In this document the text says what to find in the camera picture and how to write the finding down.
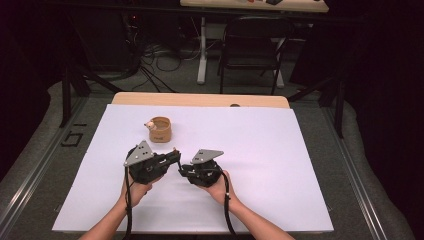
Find white desk leg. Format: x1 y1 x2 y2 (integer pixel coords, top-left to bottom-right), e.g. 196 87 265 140
196 16 210 85
275 36 286 89

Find person's right hand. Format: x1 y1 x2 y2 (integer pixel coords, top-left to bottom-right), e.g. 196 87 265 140
195 169 240 208

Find background wooden desk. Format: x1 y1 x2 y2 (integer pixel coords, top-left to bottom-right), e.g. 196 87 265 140
179 0 330 14

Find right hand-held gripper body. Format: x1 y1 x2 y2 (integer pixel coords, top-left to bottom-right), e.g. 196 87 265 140
186 148 225 188

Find dark cabinet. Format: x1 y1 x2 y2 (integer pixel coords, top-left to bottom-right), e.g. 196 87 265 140
71 9 136 72

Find black metal stand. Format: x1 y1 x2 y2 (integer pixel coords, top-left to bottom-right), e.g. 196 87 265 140
287 75 346 140
59 63 125 129

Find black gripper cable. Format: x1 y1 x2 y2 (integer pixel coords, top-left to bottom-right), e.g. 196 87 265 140
209 162 240 240
121 145 140 240

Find black folding chair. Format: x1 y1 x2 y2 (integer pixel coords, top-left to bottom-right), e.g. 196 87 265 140
217 15 295 96

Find brown ceramic cup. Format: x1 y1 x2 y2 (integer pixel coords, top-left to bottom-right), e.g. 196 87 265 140
143 115 173 144

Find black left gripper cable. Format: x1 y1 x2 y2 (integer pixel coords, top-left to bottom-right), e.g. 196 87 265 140
121 145 140 240

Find person's left hand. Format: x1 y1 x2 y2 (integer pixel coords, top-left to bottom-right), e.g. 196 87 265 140
119 173 162 208

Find metal floor rail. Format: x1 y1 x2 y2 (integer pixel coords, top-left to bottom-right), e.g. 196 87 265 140
0 98 88 232
320 106 388 240

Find white board sheet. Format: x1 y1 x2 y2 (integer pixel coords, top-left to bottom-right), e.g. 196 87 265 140
52 103 335 234

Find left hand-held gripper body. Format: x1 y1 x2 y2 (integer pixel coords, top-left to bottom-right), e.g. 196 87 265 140
123 139 172 185

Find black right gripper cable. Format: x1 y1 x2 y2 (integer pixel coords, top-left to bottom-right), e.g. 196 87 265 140
209 162 240 240

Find tangle of floor cables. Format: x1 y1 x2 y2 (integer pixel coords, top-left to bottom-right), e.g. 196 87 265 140
124 39 203 94

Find light wooden table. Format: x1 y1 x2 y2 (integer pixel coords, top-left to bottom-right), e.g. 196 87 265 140
111 91 291 110

